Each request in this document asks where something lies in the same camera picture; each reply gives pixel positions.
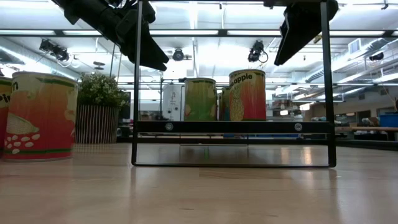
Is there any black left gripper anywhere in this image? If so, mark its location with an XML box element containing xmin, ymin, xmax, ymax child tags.
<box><xmin>51</xmin><ymin>0</ymin><xmax>170</xmax><ymax>72</ymax></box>

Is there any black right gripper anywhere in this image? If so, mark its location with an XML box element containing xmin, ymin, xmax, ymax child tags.
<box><xmin>263</xmin><ymin>0</ymin><xmax>340</xmax><ymax>66</ymax></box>

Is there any green fruit can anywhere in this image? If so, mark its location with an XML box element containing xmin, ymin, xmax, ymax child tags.
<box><xmin>183</xmin><ymin>77</ymin><xmax>218</xmax><ymax>122</ymax></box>

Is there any red pineapple can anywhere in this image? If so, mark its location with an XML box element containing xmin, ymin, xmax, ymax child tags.
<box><xmin>228</xmin><ymin>68</ymin><xmax>267</xmax><ymax>122</ymax></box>
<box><xmin>0</xmin><ymin>76</ymin><xmax>13</xmax><ymax>158</ymax></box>

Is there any teal tomatoes can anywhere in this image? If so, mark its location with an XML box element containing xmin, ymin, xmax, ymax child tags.
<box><xmin>217</xmin><ymin>86</ymin><xmax>231</xmax><ymax>122</ymax></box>

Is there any red corn can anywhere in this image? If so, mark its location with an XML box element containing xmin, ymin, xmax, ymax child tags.
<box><xmin>2</xmin><ymin>71</ymin><xmax>79</xmax><ymax>162</ymax></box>

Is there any black-framed wooden shelf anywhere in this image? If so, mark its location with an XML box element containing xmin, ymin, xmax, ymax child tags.
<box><xmin>131</xmin><ymin>0</ymin><xmax>338</xmax><ymax>169</ymax></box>

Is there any white tall cabinet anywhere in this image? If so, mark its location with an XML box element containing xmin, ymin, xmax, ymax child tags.
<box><xmin>161</xmin><ymin>83</ymin><xmax>185</xmax><ymax>121</ymax></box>

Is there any potted plant in ribbed pot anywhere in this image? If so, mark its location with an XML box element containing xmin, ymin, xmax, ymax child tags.
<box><xmin>74</xmin><ymin>73</ymin><xmax>131</xmax><ymax>145</ymax></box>

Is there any wooden table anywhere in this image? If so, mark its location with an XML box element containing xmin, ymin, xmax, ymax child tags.
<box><xmin>335</xmin><ymin>126</ymin><xmax>398</xmax><ymax>141</ymax></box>

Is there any blue storage bin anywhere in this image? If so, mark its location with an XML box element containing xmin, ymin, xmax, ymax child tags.
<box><xmin>379</xmin><ymin>113</ymin><xmax>398</xmax><ymax>128</ymax></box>

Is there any black round camera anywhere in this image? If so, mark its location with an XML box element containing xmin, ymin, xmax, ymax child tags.
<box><xmin>172</xmin><ymin>47</ymin><xmax>186</xmax><ymax>62</ymax></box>

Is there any black camera with cables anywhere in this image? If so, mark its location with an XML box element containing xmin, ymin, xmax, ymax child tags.
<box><xmin>39</xmin><ymin>39</ymin><xmax>70</xmax><ymax>62</ymax></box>
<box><xmin>248</xmin><ymin>39</ymin><xmax>269</xmax><ymax>63</ymax></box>

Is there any black aluminium rig frame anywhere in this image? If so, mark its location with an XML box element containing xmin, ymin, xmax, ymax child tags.
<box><xmin>0</xmin><ymin>29</ymin><xmax>398</xmax><ymax>39</ymax></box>

